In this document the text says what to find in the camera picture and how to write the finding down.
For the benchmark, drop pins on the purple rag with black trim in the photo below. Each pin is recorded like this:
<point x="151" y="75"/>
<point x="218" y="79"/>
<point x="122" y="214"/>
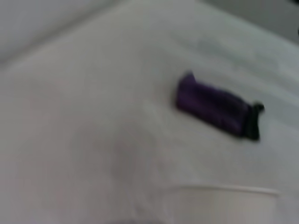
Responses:
<point x="205" y="102"/>

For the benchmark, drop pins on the white paper cup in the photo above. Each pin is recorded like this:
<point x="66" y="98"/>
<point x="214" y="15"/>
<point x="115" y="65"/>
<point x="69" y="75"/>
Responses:
<point x="224" y="205"/>

